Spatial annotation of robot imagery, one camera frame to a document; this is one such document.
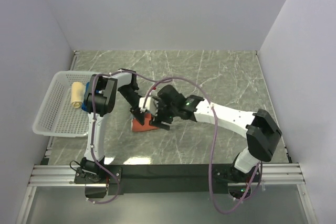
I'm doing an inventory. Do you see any rolled beige towel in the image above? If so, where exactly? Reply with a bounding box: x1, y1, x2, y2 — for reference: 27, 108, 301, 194
71, 82, 86, 109

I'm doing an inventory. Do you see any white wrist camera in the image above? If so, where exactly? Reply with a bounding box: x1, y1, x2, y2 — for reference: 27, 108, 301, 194
139, 97, 159, 116
150, 85, 158, 97

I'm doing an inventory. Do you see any brown orange bear towel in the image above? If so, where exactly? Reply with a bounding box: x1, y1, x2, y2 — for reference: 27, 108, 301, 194
131, 113, 159, 132

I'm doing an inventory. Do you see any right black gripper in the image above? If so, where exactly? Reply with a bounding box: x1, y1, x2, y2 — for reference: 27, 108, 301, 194
150, 97, 178, 131

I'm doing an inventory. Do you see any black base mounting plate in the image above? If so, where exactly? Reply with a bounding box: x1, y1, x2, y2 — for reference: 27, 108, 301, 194
74, 164, 260, 198

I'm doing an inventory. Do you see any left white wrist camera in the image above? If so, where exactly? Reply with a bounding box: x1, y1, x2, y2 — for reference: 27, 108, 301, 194
150, 85, 158, 97

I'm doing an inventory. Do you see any aluminium rail frame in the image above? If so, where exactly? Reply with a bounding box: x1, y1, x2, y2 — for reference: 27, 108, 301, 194
20, 50, 314, 223

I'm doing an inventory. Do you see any rolled blue towel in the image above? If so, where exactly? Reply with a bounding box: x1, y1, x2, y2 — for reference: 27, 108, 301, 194
81, 82, 90, 113

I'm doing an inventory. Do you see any white plastic basket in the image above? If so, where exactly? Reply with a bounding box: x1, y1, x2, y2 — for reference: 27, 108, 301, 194
32, 71, 94, 137

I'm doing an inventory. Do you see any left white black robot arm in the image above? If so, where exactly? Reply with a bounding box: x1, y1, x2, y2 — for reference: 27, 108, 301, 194
80, 69, 145, 183

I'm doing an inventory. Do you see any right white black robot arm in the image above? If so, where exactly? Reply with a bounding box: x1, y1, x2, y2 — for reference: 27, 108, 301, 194
139, 85, 282, 183

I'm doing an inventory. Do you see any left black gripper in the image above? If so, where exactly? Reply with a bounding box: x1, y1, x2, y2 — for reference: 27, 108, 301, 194
119, 85, 145, 125

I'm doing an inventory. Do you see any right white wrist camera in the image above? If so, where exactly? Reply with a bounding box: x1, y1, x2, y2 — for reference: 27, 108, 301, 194
139, 97, 159, 116

